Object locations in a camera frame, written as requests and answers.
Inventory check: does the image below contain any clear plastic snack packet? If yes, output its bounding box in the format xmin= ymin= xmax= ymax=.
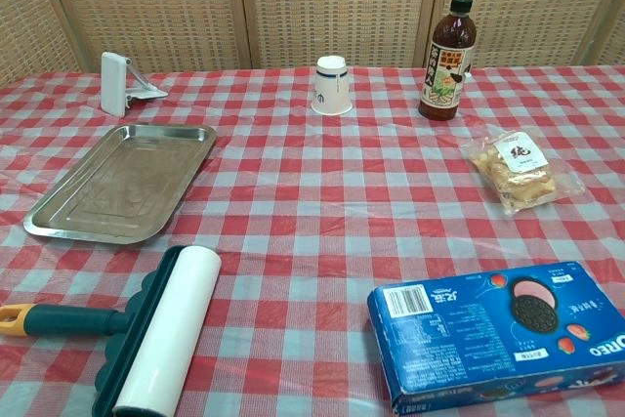
xmin=461 ymin=127 xmax=586 ymax=217

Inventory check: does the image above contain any silver metal tray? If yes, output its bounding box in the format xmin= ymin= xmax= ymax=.
xmin=22 ymin=123 xmax=218 ymax=246

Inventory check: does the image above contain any red white checkered tablecloth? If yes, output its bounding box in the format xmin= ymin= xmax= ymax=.
xmin=0 ymin=63 xmax=625 ymax=417

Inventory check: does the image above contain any white paper cup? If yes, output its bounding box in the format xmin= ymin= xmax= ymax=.
xmin=311 ymin=55 xmax=354 ymax=116

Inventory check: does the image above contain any brown drink bottle black cap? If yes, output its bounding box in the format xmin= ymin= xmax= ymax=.
xmin=418 ymin=0 xmax=480 ymax=121

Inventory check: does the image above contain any woven wooden folding screen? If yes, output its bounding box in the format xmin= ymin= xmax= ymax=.
xmin=0 ymin=0 xmax=625 ymax=89

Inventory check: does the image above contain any teal lint roller white roll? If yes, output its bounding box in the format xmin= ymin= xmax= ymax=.
xmin=0 ymin=244 xmax=223 ymax=417

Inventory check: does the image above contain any white folding phone stand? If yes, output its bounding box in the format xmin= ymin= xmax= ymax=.
xmin=100 ymin=51 xmax=170 ymax=119

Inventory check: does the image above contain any blue Oreo cookie box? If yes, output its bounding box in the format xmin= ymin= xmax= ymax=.
xmin=366 ymin=260 xmax=625 ymax=413

